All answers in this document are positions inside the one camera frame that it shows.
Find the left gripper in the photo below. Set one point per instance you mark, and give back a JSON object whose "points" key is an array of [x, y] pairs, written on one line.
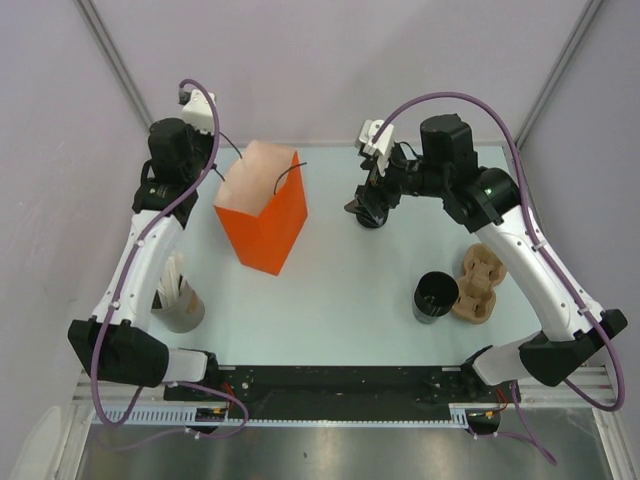
{"points": [[206, 137]]}

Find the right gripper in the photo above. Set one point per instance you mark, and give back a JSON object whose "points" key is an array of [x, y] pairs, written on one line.
{"points": [[376, 184]]}

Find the orange paper bag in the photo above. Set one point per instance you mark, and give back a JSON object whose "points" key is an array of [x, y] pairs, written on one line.
{"points": [[262, 205]]}

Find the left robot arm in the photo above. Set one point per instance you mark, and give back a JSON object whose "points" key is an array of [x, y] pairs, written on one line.
{"points": [[114, 344]]}

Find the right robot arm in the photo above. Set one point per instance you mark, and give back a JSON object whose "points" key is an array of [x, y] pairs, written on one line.
{"points": [[486, 201]]}

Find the black coffee cup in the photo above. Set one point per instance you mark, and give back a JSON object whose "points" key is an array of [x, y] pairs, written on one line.
{"points": [[435, 295]]}

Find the black ribbed cup stack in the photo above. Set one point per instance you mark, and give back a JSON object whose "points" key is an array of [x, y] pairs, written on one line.
{"points": [[370, 222]]}

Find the white straws bundle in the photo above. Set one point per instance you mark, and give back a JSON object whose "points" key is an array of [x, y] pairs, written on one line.
{"points": [[169, 286]]}

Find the grey straw holder cup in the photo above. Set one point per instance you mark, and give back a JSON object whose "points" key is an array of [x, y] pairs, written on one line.
{"points": [[184, 315]]}

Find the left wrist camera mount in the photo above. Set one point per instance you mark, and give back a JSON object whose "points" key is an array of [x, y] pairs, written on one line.
{"points": [[196, 111]]}

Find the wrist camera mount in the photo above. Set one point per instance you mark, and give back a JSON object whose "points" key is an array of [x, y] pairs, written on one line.
{"points": [[375, 140], [196, 111]]}

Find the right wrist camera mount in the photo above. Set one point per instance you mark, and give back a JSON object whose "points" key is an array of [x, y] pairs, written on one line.
{"points": [[375, 140]]}

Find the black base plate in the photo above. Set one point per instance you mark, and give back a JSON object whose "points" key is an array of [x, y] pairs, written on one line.
{"points": [[355, 393]]}

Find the grey slotted cable duct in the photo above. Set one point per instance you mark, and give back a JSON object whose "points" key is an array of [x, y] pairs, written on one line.
{"points": [[192, 416]]}

